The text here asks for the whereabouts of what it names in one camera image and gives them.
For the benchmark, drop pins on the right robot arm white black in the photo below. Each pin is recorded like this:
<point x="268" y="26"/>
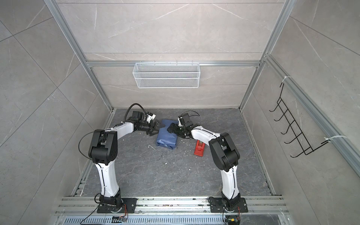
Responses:
<point x="224" y="153"/>

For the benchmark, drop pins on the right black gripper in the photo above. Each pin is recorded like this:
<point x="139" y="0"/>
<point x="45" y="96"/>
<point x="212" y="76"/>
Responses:
<point x="173" y="125"/>

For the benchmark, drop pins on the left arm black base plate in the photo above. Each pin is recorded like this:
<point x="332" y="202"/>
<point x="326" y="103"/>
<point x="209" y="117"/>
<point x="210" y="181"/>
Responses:
<point x="126" y="205"/>

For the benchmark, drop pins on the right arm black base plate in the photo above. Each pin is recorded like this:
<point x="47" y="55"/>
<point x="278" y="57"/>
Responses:
<point x="237" y="205"/>

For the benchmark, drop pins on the white wire mesh basket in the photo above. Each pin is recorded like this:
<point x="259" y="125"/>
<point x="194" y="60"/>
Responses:
<point x="153" y="75"/>

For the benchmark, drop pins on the black wire hook rack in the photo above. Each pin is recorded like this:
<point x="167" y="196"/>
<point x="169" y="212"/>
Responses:
<point x="294" y="128"/>

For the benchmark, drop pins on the red tape dispenser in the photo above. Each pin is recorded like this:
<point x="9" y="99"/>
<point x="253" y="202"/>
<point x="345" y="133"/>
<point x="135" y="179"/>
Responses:
<point x="199" y="150"/>

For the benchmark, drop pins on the aluminium mounting rail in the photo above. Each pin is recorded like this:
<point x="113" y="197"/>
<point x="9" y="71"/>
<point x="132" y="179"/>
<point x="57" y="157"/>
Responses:
<point x="170" y="210"/>

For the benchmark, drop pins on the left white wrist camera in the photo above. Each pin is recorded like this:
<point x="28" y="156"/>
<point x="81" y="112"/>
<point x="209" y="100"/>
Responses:
<point x="150" y="117"/>

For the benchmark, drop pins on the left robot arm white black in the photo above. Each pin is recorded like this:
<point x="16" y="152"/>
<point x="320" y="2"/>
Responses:
<point x="104" y="150"/>

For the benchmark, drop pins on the light blue wrapping paper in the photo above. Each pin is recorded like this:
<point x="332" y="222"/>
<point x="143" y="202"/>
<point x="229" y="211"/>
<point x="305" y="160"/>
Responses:
<point x="164" y="138"/>

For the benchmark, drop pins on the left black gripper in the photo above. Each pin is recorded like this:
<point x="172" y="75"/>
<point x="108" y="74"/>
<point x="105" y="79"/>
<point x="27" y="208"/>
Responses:
<point x="153" y="129"/>

